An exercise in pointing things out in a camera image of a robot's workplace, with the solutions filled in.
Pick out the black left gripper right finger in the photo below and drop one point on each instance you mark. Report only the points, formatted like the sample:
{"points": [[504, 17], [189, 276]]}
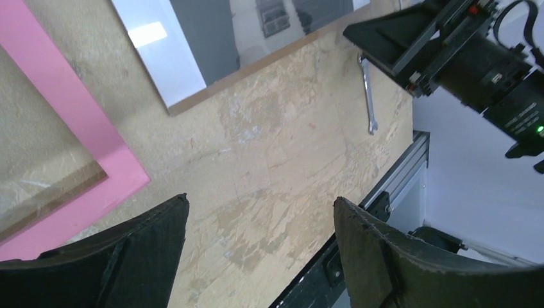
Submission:
{"points": [[423, 275]]}

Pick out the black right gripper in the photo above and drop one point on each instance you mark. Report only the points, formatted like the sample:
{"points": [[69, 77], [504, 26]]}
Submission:
{"points": [[455, 45]]}

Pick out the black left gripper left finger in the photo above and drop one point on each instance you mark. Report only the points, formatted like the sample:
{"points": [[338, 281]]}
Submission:
{"points": [[132, 264]]}

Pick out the black white photo print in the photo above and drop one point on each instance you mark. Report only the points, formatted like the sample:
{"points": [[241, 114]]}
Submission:
{"points": [[186, 46]]}

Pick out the pink photo frame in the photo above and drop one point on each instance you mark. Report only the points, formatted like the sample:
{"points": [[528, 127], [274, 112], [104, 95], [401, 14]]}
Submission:
{"points": [[31, 48]]}

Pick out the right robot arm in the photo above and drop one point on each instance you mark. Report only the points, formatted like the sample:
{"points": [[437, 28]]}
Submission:
{"points": [[529, 153]]}

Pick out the silver wrench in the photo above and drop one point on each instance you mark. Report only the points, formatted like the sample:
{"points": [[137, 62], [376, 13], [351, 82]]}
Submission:
{"points": [[364, 65]]}

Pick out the aluminium frame rail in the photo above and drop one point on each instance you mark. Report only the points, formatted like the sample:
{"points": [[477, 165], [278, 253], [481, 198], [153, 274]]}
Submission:
{"points": [[400, 198]]}

